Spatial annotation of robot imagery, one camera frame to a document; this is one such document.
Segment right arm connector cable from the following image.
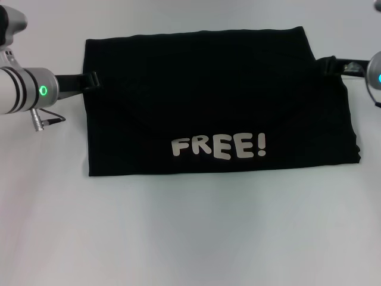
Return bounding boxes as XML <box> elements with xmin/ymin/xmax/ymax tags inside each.
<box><xmin>367</xmin><ymin>85</ymin><xmax>381</xmax><ymax>109</ymax></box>

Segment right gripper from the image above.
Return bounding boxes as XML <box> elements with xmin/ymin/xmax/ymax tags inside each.
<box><xmin>315</xmin><ymin>55</ymin><xmax>371</xmax><ymax>79</ymax></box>

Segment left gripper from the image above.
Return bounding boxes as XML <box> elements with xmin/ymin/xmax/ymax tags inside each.
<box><xmin>53</xmin><ymin>70</ymin><xmax>103</xmax><ymax>101</ymax></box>

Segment black t-shirt with FREE print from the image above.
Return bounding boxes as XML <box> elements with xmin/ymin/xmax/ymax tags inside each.
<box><xmin>82</xmin><ymin>26</ymin><xmax>363</xmax><ymax>178</ymax></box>

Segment left arm connector cable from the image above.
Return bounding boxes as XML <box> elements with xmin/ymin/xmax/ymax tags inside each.
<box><xmin>29</xmin><ymin>108</ymin><xmax>67</xmax><ymax>132</ymax></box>

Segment arm connector cable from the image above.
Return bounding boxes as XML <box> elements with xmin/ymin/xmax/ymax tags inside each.
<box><xmin>29</xmin><ymin>108</ymin><xmax>67</xmax><ymax>132</ymax></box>
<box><xmin>367</xmin><ymin>85</ymin><xmax>381</xmax><ymax>109</ymax></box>

